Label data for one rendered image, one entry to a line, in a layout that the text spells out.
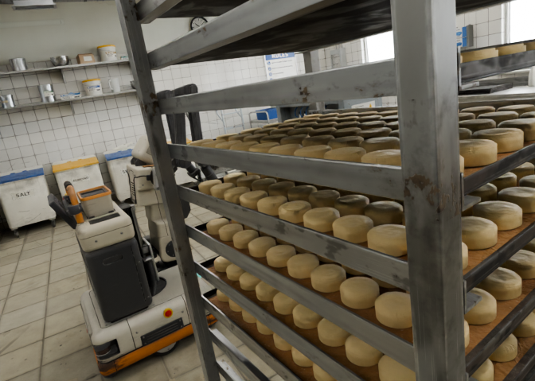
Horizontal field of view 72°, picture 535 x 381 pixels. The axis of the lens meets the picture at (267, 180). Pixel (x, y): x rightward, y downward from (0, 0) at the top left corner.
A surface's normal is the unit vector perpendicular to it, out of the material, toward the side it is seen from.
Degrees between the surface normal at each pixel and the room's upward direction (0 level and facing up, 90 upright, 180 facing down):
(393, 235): 0
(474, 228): 0
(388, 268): 90
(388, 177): 90
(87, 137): 90
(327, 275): 0
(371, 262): 90
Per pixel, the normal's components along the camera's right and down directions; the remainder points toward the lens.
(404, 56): -0.81, 0.26
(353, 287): -0.15, -0.96
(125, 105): 0.48, 0.15
